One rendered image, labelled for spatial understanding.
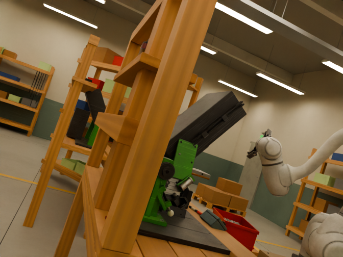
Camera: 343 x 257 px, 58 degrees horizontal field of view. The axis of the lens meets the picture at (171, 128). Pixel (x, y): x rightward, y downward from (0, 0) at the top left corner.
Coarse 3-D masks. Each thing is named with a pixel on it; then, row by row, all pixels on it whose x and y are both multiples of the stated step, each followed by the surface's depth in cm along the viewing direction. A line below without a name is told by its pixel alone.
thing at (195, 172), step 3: (192, 168) 186; (192, 171) 178; (195, 171) 179; (198, 171) 179; (201, 171) 186; (192, 174) 178; (195, 174) 179; (198, 174) 180; (201, 174) 180; (204, 174) 180; (207, 174) 181; (204, 177) 180; (207, 177) 181
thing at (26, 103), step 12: (0, 48) 870; (0, 60) 910; (12, 60) 878; (0, 72) 879; (36, 72) 900; (48, 72) 910; (24, 84) 896; (48, 84) 955; (0, 96) 884; (12, 96) 893; (24, 108) 896; (36, 108) 954; (0, 120) 879; (36, 120) 955
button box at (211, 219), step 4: (204, 212) 168; (208, 212) 166; (212, 212) 164; (200, 216) 167; (204, 216) 165; (208, 216) 162; (212, 216) 160; (216, 216) 158; (204, 220) 162; (208, 220) 159; (212, 220) 157; (216, 220) 155; (220, 220) 156; (212, 224) 154; (216, 224) 155; (220, 224) 156; (224, 224) 157; (216, 228) 155; (220, 228) 156; (224, 228) 156
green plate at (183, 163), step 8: (184, 144) 166; (192, 144) 168; (176, 152) 163; (184, 152) 165; (192, 152) 167; (176, 160) 162; (184, 160) 164; (192, 160) 166; (176, 168) 162; (184, 168) 163; (176, 176) 161; (184, 176) 162
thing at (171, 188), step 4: (168, 180) 160; (172, 180) 162; (176, 180) 163; (180, 180) 163; (172, 184) 161; (176, 184) 162; (168, 188) 160; (172, 188) 161; (176, 188) 162; (164, 192) 159; (168, 192) 159; (172, 192) 160; (176, 192) 161
